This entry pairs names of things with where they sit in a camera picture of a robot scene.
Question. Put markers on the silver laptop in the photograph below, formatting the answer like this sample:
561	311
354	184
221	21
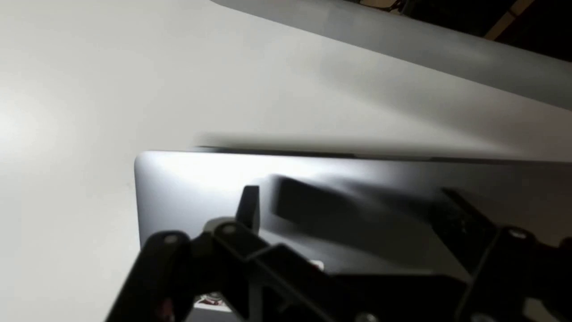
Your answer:
189	188

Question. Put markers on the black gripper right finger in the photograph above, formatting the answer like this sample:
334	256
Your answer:
475	238

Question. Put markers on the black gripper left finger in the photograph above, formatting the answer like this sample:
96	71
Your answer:
179	274

